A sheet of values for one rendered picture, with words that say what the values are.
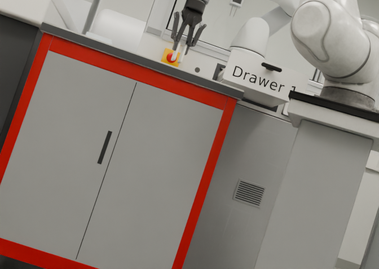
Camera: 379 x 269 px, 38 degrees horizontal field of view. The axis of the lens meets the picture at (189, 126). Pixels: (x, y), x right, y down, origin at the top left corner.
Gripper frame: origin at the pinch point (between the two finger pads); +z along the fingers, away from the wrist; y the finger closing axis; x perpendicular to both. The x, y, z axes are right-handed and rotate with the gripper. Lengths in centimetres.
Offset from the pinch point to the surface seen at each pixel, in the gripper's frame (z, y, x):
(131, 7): -93, 47, 345
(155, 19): -13.4, -6.8, 22.1
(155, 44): -3.5, -3.8, 21.2
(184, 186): 44, 1, -42
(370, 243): 50, 238, 143
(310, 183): 32, 26, -66
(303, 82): -2.0, 38.0, -26.4
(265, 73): -0.7, 25.1, -22.5
